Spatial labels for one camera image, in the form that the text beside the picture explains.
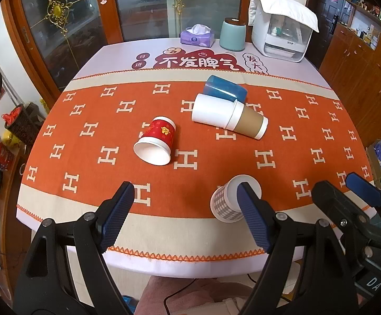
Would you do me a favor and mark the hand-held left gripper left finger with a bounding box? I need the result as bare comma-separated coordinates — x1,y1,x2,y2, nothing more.
13,181,135,315

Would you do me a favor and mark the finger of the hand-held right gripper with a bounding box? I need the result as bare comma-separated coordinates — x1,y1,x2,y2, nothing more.
311,180,381,248
346,172,381,237

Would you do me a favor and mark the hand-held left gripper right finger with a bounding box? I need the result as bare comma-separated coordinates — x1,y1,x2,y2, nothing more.
236,182,359,315

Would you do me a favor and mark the plaid paper cup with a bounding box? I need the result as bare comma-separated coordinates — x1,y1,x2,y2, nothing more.
210,175,262,222

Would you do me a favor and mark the red paper cup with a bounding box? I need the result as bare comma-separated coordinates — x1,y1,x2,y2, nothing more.
133,116,177,166

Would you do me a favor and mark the brown paper cup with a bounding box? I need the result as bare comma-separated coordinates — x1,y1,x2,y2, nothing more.
226,100,269,140

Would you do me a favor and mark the large white cup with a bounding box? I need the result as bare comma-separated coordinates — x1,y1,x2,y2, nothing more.
191,93,241,129

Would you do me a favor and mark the blue plastic cup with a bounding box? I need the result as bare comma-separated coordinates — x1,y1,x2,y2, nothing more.
203,74,248,104

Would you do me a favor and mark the orange patterned tablecloth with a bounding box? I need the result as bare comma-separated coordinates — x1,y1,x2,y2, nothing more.
15,36,380,270

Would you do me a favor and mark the person's pink clothing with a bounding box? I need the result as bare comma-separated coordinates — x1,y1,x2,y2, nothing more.
134,273,254,315

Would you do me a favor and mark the dark woven basket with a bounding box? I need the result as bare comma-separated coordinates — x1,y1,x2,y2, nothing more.
1,103,40,147

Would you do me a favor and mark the red snack bag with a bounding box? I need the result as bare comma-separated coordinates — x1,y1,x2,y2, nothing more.
0,136,15,172

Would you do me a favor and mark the white countertop appliance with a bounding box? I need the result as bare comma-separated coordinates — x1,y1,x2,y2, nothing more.
250,7,313,64

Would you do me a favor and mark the teal canister with brown lid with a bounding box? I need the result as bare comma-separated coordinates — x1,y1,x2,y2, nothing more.
219,17,247,52

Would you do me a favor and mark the purple tissue box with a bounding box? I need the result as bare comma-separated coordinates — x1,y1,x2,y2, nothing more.
180,24,215,48

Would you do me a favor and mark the white folded cloth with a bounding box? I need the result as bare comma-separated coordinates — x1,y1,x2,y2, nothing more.
248,0,320,34

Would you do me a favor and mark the wooden glass door cabinet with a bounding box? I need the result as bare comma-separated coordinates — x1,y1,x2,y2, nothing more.
1,0,285,101

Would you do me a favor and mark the black cable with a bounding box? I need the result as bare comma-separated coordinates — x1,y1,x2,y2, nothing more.
163,273,261,315

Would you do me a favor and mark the wall shelf with small things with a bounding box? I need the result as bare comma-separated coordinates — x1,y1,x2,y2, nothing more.
340,0,381,51

